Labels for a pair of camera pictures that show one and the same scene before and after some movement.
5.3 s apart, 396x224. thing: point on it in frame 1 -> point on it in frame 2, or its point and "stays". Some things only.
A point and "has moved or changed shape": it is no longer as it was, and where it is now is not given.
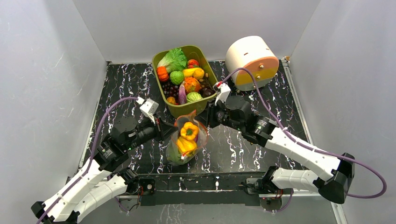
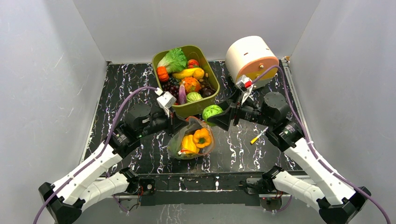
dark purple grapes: x=170 y=89 stays
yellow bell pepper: x=186 y=145 has moved or changed shape
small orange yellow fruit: x=198 y=73 stays
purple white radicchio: x=182 y=95 stays
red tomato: x=193 y=63 stays
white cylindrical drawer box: x=253 y=53 stays
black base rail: x=197 y=188 stays
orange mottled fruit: x=191 y=85 stays
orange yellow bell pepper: x=189 y=131 -> x=201 y=137
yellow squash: x=189 y=72 stays
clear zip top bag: x=189 y=137 has moved or changed shape
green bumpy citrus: x=176 y=77 has moved or changed shape
